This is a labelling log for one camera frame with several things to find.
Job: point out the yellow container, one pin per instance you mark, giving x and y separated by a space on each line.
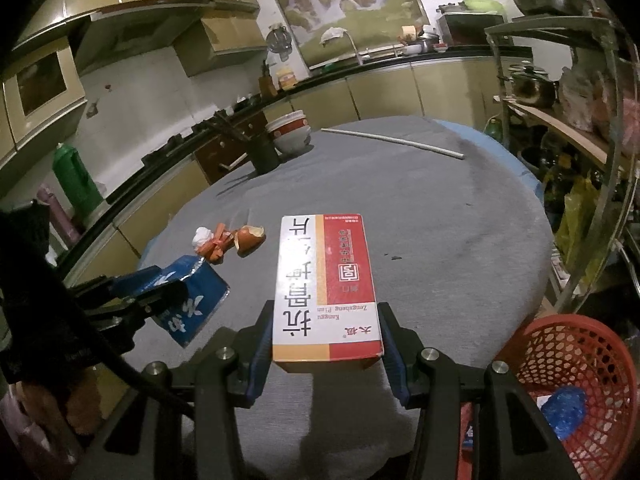
286 80

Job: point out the pile of dishes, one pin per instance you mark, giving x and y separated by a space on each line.
422 40

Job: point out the metal cooking pot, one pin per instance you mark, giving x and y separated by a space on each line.
530 87

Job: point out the brown eggshell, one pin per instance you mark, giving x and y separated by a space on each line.
248 240

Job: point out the black gas stove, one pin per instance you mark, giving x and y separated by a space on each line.
200 125

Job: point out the green plastic lid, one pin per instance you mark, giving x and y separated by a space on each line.
482 5

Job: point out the waterfall wall poster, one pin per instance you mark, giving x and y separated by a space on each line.
345 10

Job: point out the metal range hood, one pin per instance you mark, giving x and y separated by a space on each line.
150 25

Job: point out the large metal basin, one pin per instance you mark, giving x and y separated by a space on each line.
545 1

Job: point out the blue undercloth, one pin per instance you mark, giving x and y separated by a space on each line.
505 160

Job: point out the dark countertop oven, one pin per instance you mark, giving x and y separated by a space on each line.
470 30

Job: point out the purple thermos flask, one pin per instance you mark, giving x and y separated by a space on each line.
57 215

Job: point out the beige base cabinets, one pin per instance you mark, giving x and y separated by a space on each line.
390 90

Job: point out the red and white medicine box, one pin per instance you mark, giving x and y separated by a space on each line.
327 285

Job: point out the dark utensil holder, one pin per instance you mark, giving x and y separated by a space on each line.
262 152

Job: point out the hanging metal strainer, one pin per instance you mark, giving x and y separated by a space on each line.
278 42

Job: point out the white rag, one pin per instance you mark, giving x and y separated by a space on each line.
334 34

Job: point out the red plastic mesh basket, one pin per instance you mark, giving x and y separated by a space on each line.
590 360

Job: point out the yellow plastic bag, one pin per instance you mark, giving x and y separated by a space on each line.
577 230

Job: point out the small beige wall cabinet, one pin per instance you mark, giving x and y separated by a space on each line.
225 45

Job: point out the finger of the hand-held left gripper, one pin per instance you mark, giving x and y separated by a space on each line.
132 280
127 317

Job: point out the glass door wall cabinet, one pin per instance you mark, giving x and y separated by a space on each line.
42 90

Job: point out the dark brown drawer cabinet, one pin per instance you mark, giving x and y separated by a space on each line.
225 150

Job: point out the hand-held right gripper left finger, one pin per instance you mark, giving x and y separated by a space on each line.
260 342

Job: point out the person's left hand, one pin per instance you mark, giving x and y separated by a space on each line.
60 400

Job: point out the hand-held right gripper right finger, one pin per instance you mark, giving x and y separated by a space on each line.
395 352

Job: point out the orange food scraps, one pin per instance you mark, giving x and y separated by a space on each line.
217 245

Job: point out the brown knife block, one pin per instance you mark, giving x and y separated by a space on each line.
266 82

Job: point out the long metal rod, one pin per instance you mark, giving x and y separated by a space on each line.
395 140

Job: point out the green plastic bottle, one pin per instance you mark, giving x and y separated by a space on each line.
494 127

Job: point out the metal faucet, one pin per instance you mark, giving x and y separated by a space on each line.
352 47

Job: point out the white tissue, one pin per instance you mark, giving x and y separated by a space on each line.
202 237

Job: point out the metal storage rack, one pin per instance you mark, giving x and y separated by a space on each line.
595 125

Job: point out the blue plastic bag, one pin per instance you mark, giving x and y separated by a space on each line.
564 412

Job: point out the stack of red-rimmed bowls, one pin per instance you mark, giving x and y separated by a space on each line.
289 132

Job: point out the green thermos flask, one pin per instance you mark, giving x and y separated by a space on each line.
75 180

